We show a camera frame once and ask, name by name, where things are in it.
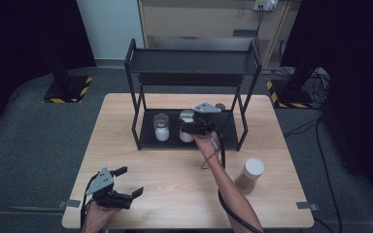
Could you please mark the beige wooden cabinet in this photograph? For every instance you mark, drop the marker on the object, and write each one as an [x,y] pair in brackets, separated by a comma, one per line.
[200,19]

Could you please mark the grey cabinet label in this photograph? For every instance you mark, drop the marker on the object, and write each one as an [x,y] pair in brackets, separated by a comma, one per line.
[244,33]

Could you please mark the grey tape piece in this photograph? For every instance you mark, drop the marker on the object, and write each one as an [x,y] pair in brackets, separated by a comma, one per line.
[307,206]
[69,203]

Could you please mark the black stand with striped base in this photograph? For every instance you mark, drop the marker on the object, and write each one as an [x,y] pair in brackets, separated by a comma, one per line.
[68,89]
[291,93]

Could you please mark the white-lid jar of white powder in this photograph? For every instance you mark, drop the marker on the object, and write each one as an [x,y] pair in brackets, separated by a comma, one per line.
[186,116]

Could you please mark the dark curtain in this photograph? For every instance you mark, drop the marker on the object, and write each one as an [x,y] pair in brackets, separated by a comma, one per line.
[19,48]
[356,81]

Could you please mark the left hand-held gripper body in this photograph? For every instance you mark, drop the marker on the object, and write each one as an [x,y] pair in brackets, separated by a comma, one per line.
[110,197]

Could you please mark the person's left hand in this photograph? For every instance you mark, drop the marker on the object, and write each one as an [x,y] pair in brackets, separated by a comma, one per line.
[97,218]

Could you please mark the person's right hand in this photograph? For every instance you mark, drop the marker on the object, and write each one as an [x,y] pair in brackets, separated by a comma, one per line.
[209,145]

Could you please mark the small grey round disc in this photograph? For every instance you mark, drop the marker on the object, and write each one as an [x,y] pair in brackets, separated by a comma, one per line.
[220,106]

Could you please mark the black metal two-tier rack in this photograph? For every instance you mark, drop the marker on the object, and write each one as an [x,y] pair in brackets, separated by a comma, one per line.
[226,129]

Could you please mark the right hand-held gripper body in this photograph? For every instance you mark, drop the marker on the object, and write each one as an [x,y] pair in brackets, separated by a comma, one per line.
[204,124]

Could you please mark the white power strip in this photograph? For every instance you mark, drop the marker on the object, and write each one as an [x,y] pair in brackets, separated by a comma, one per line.
[264,5]

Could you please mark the white-lid jar of brown powder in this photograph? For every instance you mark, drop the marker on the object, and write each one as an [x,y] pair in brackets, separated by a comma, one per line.
[249,178]

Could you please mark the silver-lid jar of white powder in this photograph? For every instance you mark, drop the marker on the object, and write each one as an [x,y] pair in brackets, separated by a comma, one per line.
[162,132]

